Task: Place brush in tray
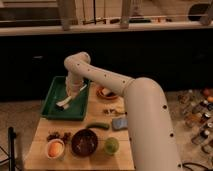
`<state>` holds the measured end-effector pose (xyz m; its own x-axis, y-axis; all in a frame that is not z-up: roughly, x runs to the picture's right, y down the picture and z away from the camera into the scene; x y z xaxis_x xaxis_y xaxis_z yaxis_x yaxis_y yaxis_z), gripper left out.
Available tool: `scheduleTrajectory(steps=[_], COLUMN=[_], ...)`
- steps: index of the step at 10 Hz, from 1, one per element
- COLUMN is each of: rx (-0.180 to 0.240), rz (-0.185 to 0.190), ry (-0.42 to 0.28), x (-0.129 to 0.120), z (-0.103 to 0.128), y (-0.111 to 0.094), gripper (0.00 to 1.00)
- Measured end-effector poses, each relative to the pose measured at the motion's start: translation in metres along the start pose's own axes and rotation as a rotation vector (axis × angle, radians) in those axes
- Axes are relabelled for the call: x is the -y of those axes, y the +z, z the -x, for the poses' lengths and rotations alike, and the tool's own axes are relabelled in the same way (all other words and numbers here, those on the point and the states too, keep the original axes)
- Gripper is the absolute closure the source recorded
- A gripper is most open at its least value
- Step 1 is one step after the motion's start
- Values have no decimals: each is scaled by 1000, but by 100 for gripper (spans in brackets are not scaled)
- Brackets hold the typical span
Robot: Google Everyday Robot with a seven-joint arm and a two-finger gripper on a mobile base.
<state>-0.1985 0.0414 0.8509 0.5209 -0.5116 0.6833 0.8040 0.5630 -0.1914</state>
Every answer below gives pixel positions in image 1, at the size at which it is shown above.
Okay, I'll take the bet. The dark brown bowl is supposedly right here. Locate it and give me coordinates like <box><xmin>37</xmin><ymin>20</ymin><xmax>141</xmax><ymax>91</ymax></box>
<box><xmin>71</xmin><ymin>129</ymin><xmax>98</xmax><ymax>157</ymax></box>

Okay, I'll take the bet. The white handled brush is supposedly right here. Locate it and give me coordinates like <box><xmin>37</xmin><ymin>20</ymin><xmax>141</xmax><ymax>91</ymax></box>
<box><xmin>56</xmin><ymin>85</ymin><xmax>87</xmax><ymax>110</ymax></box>

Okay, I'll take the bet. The green cucumber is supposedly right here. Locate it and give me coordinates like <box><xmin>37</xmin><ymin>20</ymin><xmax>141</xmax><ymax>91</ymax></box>
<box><xmin>86</xmin><ymin>122</ymin><xmax>110</xmax><ymax>130</ymax></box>

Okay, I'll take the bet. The black stand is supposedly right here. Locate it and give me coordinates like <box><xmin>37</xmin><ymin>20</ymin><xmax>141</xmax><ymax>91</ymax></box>
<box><xmin>0</xmin><ymin>127</ymin><xmax>16</xmax><ymax>171</ymax></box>

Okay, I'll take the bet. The green plastic tray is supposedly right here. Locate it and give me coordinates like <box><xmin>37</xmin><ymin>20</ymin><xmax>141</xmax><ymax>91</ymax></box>
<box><xmin>41</xmin><ymin>76</ymin><xmax>90</xmax><ymax>121</ymax></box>

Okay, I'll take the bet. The white cup with orange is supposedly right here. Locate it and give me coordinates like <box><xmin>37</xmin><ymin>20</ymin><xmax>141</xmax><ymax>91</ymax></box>
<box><xmin>45</xmin><ymin>139</ymin><xmax>65</xmax><ymax>160</ymax></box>

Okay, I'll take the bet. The orange plate with food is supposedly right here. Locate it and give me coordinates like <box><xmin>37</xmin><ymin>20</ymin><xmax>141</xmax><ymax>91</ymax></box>
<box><xmin>96</xmin><ymin>87</ymin><xmax>118</xmax><ymax>100</ymax></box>

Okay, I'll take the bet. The small dark item pile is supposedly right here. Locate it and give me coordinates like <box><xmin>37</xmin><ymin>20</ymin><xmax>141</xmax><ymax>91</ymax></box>
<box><xmin>102</xmin><ymin>108</ymin><xmax>125</xmax><ymax>116</ymax></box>

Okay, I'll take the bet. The dark dried fruit cluster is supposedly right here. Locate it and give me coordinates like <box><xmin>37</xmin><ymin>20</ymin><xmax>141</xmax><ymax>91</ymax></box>
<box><xmin>46</xmin><ymin>132</ymin><xmax>71</xmax><ymax>144</ymax></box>

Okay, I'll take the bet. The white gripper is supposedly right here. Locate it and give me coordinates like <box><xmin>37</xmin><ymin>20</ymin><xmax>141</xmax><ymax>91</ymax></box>
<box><xmin>65</xmin><ymin>78</ymin><xmax>84</xmax><ymax>99</ymax></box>

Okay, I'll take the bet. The spice jar rack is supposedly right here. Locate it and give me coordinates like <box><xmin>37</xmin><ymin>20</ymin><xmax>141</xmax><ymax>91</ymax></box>
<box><xmin>178</xmin><ymin>88</ymin><xmax>213</xmax><ymax>145</ymax></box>

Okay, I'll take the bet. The wooden table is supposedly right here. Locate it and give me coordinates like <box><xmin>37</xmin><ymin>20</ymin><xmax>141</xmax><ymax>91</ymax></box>
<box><xmin>24</xmin><ymin>83</ymin><xmax>134</xmax><ymax>171</ymax></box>

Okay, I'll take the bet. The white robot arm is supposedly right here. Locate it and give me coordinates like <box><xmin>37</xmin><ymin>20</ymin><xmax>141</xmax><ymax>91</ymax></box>
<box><xmin>64</xmin><ymin>52</ymin><xmax>183</xmax><ymax>171</ymax></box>

